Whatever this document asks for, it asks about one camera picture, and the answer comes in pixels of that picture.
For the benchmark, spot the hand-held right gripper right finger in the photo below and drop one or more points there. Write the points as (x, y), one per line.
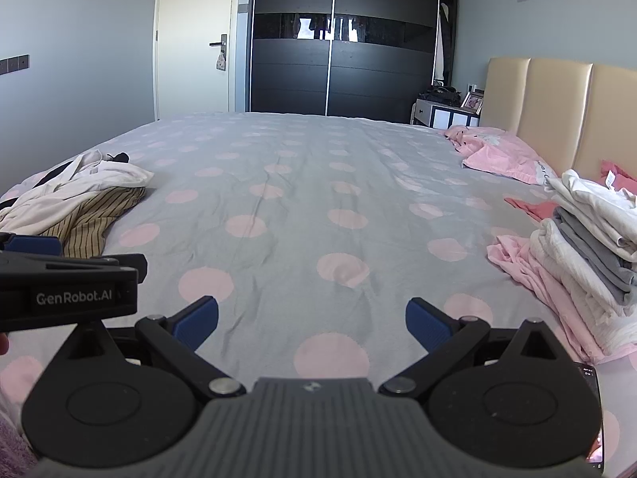
(428, 326)

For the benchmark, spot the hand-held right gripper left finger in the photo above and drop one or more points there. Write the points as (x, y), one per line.
(196, 323)

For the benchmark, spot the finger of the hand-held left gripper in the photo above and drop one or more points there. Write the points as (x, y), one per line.
(35, 246)
(132, 265)

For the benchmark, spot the person's left hand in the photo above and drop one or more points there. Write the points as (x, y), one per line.
(3, 344)

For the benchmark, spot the white jacket with dark trim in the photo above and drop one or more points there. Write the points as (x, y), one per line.
(74, 189)

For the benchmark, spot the white folded sweater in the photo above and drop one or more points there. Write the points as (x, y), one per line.
(557, 259)

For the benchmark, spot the red garment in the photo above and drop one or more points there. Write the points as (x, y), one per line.
(527, 205)

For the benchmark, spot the grey pink-dotted bedsheet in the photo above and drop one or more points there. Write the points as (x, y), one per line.
(298, 199)

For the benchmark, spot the purple fleece robe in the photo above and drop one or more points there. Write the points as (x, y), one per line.
(12, 448)

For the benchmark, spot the grey folded garment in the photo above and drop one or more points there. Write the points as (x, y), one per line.
(597, 259)

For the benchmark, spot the black smartphone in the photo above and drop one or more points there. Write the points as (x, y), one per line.
(592, 408)

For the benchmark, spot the pink pillow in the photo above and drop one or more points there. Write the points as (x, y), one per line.
(497, 152)

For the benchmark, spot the white folded shirt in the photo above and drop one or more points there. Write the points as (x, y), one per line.
(592, 199)

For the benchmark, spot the grey white nightstand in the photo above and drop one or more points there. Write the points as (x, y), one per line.
(438, 114)

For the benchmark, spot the small patterned pouch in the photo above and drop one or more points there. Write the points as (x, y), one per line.
(220, 62)

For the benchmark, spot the black bag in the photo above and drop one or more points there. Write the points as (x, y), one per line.
(438, 95)

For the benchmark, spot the black sliding-door wardrobe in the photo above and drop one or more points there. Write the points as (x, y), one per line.
(288, 74)

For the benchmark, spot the beige padded headboard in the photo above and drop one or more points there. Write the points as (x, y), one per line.
(552, 109)

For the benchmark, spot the cream door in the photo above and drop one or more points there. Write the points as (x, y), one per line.
(194, 10)

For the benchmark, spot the white hanging garment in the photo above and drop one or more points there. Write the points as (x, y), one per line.
(442, 40)

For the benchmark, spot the dark wall switch panel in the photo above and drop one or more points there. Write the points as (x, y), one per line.
(15, 63)

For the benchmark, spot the photo frame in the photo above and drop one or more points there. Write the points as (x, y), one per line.
(473, 102)

